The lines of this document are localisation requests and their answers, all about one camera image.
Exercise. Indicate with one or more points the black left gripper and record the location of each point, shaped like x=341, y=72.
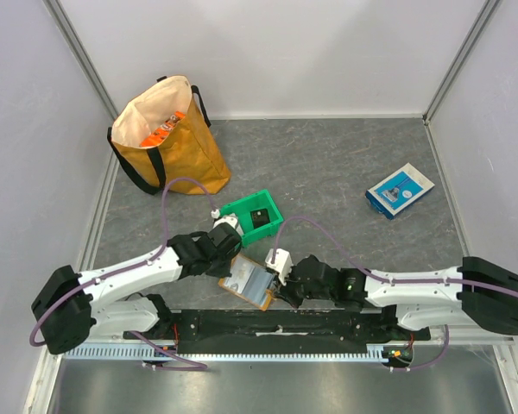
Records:
x=224, y=270

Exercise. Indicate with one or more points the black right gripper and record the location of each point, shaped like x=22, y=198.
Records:
x=287, y=291

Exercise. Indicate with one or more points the orange leather card holder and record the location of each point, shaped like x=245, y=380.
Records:
x=249, y=281

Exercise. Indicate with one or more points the green plastic bin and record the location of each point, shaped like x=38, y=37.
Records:
x=242, y=208

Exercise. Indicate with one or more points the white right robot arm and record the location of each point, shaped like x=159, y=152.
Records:
x=477, y=292

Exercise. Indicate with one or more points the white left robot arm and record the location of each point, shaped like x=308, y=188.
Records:
x=70, y=306

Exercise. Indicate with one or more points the small black device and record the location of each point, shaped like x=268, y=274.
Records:
x=260, y=218

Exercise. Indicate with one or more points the brown tote bag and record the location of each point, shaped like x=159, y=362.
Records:
x=189, y=151

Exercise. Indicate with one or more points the blue white box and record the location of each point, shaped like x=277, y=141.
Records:
x=398, y=191

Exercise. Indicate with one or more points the orange snack packet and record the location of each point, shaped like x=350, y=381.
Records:
x=162, y=132

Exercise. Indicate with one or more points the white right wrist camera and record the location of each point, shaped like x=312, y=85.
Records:
x=279, y=263

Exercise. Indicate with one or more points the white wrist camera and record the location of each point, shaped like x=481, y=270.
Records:
x=279, y=263
x=230, y=219

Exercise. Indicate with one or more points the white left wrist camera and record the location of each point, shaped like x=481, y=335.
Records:
x=230, y=219

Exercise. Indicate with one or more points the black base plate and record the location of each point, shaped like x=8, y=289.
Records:
x=192, y=325

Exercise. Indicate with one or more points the white slotted cable duct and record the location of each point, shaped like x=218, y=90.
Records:
x=139, y=351

